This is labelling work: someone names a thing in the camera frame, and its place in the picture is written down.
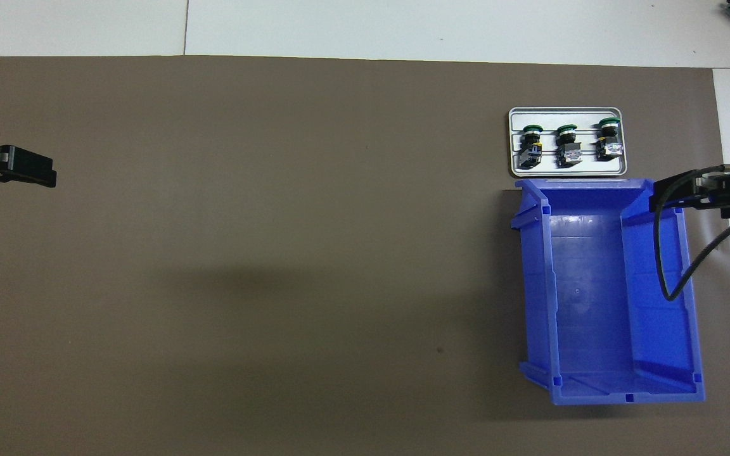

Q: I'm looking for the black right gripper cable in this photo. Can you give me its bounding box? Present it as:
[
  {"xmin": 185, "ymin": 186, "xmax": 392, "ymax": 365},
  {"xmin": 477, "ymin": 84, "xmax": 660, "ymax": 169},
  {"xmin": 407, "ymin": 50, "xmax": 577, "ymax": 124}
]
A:
[{"xmin": 653, "ymin": 163, "xmax": 730, "ymax": 302}]

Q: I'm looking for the blue plastic storage bin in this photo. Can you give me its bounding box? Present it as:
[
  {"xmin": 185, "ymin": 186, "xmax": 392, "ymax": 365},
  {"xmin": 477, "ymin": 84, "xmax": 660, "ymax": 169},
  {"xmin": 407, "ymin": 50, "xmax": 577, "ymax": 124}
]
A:
[{"xmin": 509, "ymin": 178, "xmax": 707, "ymax": 406}]

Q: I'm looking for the brown table mat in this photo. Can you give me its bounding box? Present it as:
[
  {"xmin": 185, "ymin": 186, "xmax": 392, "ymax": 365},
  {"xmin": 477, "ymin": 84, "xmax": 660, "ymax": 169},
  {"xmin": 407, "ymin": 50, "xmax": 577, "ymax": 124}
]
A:
[{"xmin": 0, "ymin": 56, "xmax": 730, "ymax": 456}]

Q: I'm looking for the green push button switch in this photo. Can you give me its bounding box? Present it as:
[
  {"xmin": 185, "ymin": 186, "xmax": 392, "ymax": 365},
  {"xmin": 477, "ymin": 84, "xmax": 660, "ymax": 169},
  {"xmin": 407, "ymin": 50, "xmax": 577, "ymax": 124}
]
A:
[
  {"xmin": 555, "ymin": 124, "xmax": 583, "ymax": 169},
  {"xmin": 516, "ymin": 124, "xmax": 544, "ymax": 170},
  {"xmin": 596, "ymin": 117, "xmax": 624, "ymax": 160}
]

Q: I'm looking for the silver metal tray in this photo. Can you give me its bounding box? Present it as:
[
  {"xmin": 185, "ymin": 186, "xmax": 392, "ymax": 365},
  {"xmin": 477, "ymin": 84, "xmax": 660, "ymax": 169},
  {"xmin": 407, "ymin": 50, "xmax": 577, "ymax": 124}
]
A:
[{"xmin": 508, "ymin": 106, "xmax": 629, "ymax": 177}]

